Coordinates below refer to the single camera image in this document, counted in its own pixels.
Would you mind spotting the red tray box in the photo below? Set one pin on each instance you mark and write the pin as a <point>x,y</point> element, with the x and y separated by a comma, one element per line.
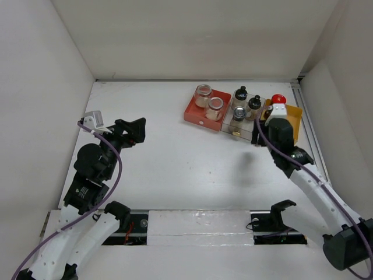
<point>196,115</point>

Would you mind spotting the clear plastic tray box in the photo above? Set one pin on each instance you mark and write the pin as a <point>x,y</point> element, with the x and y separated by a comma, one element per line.
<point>247,127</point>

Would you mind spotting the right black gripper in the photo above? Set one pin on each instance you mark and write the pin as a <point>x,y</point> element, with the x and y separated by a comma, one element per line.
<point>255,136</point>

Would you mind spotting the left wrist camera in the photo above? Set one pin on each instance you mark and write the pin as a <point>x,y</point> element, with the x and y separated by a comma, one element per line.
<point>93,122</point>

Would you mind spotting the black faceted lid jar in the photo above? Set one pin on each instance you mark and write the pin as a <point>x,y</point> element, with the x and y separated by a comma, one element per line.
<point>254,104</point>

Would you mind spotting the silver lid jar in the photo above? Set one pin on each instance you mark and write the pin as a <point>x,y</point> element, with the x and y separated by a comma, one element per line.
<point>262,115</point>

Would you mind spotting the glass jar of rice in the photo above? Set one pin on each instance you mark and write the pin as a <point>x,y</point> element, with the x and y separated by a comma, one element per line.
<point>202,95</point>

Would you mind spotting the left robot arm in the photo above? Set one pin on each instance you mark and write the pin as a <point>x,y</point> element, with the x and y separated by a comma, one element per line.
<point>80,231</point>

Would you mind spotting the black silver lid shaker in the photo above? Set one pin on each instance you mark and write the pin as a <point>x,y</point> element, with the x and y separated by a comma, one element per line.
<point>239,115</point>

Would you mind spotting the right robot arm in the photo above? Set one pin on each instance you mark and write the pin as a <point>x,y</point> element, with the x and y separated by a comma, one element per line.
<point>345,236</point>

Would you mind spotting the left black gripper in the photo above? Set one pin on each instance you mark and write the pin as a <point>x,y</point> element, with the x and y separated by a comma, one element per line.
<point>136,128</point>

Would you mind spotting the red lid sauce jar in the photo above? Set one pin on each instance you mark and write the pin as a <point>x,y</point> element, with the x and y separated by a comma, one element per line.
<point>278,99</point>

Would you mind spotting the yellow tray box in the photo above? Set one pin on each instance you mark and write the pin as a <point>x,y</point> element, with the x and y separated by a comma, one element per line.
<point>294,115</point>

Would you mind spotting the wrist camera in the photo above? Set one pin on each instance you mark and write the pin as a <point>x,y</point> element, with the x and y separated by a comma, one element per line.
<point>276,110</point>
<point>93,122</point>

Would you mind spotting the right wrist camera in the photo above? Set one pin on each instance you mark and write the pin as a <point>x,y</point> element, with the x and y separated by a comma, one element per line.
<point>276,110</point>

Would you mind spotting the black knob lid shaker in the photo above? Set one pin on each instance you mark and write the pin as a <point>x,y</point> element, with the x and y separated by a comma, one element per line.
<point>240,98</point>

